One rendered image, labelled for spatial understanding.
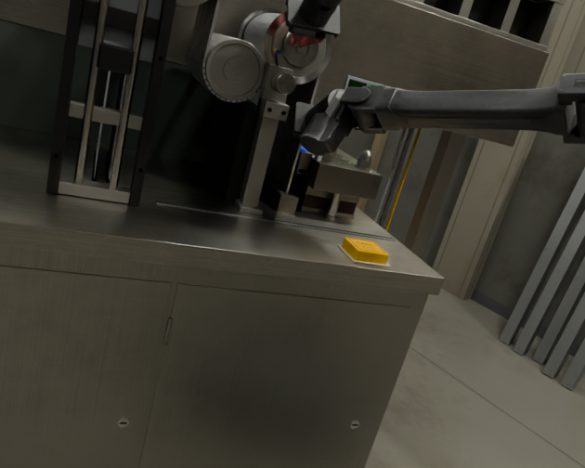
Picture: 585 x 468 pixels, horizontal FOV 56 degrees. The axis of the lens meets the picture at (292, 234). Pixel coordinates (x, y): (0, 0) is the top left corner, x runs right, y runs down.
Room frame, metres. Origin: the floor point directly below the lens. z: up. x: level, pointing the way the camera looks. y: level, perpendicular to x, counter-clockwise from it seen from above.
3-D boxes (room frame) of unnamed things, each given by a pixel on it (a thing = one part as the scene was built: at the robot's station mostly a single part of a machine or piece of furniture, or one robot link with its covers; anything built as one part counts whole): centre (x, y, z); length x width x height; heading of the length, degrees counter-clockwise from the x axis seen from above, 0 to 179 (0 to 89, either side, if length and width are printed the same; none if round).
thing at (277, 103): (1.14, 0.11, 1.05); 0.06 x 0.05 x 0.31; 23
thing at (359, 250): (1.04, -0.15, 0.91); 0.07 x 0.07 x 0.02; 23
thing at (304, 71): (1.30, 0.14, 1.25); 0.26 x 0.12 x 0.12; 23
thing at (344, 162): (1.41, -0.01, 1.00); 0.40 x 0.16 x 0.06; 23
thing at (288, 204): (1.33, 0.08, 0.92); 0.28 x 0.04 x 0.04; 23
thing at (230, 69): (1.26, 0.25, 1.18); 0.26 x 0.12 x 0.12; 23
